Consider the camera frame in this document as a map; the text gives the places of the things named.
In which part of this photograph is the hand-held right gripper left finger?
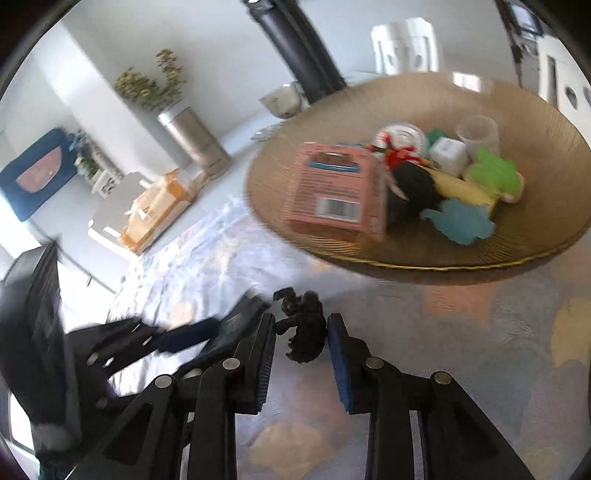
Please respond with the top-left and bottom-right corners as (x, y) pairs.
(65, 313), (277, 480)

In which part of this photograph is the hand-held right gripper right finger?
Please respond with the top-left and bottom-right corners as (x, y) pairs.
(326, 313), (536, 480)

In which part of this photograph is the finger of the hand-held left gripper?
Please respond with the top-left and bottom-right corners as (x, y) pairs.
(85, 318), (222, 370)

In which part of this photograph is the black rectangular box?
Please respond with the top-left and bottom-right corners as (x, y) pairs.
(178, 295), (271, 374)

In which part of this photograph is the black monster figure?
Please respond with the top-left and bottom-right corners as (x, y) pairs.
(272, 287), (328, 364)

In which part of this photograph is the pink card box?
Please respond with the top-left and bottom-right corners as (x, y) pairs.
(285, 142), (389, 243)

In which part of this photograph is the light blue translucent figure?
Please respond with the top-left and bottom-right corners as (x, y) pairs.
(419, 199), (497, 245)

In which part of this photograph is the black-headed white-bodied figurine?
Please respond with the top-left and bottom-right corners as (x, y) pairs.
(388, 164), (445, 219)

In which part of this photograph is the brown ribbed glass bowl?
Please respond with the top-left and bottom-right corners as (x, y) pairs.
(243, 71), (591, 280)

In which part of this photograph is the white cube charger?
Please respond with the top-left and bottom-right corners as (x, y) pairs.
(427, 137), (469, 178)

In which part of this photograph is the green translucent figure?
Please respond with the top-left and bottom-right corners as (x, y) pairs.
(468, 147), (517, 200)

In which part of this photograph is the clear plastic cup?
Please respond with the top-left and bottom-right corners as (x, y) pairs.
(456, 115), (502, 158)

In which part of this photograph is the leaf patterned tablecloth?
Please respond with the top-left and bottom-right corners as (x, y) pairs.
(106, 203), (591, 480)

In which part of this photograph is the white chair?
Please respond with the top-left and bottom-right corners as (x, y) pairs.
(370, 17), (445, 75)
(536, 37), (591, 112)
(88, 172), (148, 245)

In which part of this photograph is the orange tissue pack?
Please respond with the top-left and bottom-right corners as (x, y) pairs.
(121, 168), (206, 254)

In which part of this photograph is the white carved shelf with flowers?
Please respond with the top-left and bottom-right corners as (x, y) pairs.
(69, 131), (123, 197)

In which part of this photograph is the gold thermos flask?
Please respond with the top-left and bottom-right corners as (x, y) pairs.
(157, 102), (232, 178)

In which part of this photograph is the glass vase with flowers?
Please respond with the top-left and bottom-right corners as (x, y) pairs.
(113, 48), (188, 112)

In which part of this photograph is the metal cup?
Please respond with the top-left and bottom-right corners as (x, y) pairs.
(259, 82), (305, 117)

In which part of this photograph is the black thermos flask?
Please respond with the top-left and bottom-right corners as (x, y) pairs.
(245, 0), (347, 104)

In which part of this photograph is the blue wall poster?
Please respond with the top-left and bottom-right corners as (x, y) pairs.
(0, 128), (77, 222)

